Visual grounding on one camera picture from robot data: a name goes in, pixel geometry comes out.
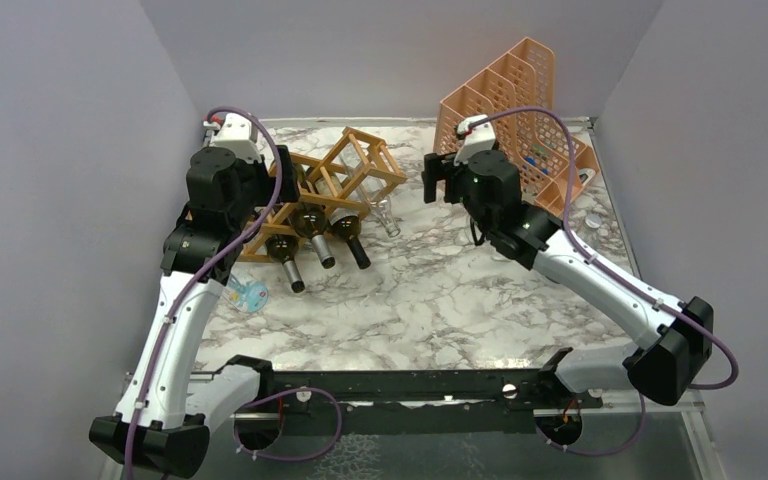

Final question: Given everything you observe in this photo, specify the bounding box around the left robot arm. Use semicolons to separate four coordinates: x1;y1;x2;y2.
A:
89;145;299;478

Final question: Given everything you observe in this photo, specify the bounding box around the green wine bottle silver neck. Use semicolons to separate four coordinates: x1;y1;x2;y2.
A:
265;234;305;293

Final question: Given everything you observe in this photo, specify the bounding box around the wooden wine rack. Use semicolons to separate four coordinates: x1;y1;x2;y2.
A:
238;127;407;263

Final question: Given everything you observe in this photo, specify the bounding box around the blue white sticker disc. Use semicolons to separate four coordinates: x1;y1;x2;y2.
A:
223;274;269;313

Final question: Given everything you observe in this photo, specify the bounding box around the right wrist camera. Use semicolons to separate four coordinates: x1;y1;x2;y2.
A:
454;114;497;166

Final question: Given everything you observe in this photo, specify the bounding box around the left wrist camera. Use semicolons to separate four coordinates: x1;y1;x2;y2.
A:
203;112;264;164

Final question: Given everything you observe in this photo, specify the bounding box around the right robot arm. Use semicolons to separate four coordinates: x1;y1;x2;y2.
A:
422;149;713;407

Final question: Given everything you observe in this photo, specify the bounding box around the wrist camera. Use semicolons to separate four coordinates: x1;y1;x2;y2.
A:
454;114;497;166
203;112;264;164

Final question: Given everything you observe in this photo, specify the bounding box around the clear round glass bottle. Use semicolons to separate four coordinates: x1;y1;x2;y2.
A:
583;213;603;231

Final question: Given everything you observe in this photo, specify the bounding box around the dark wine bottle black neck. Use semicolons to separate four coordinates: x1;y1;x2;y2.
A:
290;201;336;269

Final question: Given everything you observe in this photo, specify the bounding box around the orange plastic file organizer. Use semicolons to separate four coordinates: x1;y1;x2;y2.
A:
433;37;600;217

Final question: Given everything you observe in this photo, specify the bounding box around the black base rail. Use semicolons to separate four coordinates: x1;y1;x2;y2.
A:
232;368;602;442

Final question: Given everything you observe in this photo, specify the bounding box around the green wine bottle white label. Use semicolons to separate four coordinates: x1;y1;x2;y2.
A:
328;207;371;270

